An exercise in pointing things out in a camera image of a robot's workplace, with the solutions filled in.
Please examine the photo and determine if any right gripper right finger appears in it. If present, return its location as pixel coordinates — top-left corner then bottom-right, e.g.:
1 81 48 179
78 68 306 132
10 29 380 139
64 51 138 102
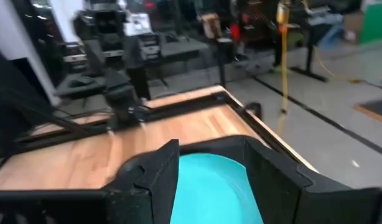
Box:
242 136 314 224

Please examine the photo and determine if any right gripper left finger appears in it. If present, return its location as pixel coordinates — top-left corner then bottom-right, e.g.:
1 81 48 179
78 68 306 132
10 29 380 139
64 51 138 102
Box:
114 139 181 224

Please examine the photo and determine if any teal plate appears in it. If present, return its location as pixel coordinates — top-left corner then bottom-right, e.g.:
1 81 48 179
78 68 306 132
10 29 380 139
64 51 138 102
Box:
169 152 264 224

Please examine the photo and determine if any dark desk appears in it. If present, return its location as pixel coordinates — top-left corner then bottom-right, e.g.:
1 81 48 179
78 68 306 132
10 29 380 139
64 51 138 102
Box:
54 70 131 100

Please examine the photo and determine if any grey desk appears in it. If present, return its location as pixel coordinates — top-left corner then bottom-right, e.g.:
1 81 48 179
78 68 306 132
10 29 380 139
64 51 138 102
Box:
159 39 210 60

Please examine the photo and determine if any black floor mat striped edge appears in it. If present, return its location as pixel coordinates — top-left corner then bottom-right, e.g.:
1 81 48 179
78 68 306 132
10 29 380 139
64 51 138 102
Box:
354 98 382 127

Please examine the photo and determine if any black standing desk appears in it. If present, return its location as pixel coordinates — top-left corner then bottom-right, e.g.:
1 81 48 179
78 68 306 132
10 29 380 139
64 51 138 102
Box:
290 6 344 82

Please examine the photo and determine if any brown box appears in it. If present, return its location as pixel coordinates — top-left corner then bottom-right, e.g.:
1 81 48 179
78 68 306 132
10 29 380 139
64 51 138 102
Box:
202 14 223 38

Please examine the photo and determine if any cardboard box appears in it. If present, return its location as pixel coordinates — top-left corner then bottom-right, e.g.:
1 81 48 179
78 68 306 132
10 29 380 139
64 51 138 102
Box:
343 11 363 43

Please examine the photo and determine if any green box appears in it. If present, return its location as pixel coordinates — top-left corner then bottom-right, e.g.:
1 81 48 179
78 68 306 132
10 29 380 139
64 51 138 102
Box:
360 0 382 45

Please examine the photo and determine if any black table frame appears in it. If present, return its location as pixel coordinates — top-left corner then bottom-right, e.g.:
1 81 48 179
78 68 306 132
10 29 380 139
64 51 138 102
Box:
0 43 307 175

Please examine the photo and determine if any black clamp bracket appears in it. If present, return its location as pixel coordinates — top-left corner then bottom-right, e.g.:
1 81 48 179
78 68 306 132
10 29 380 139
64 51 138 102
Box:
244 101 263 121

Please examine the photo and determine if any orange-yellow cable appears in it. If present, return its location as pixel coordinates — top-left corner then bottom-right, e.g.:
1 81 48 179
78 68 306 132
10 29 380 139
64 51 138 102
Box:
275 0 292 136

